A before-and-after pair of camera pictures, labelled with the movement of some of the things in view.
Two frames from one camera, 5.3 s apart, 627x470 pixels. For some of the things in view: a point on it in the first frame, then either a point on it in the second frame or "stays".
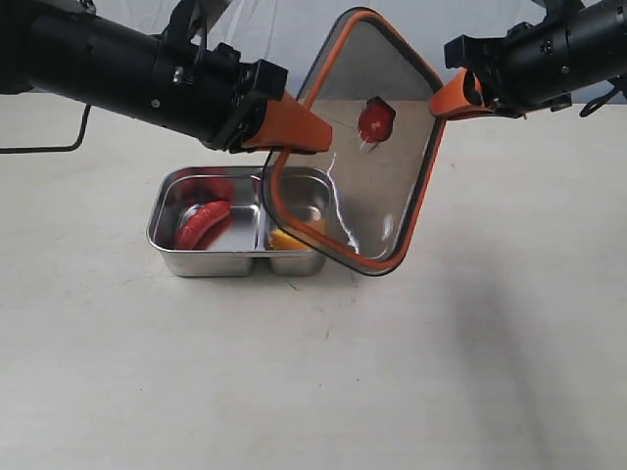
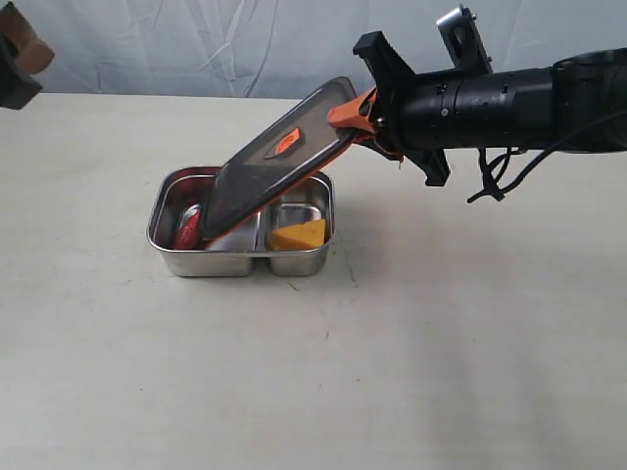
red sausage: x=196 y=219 stays
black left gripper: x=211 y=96 to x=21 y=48
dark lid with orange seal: x=361 y=200 to x=264 y=172
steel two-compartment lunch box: x=212 y=221 stays
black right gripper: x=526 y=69 to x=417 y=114
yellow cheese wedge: x=306 y=236 stays
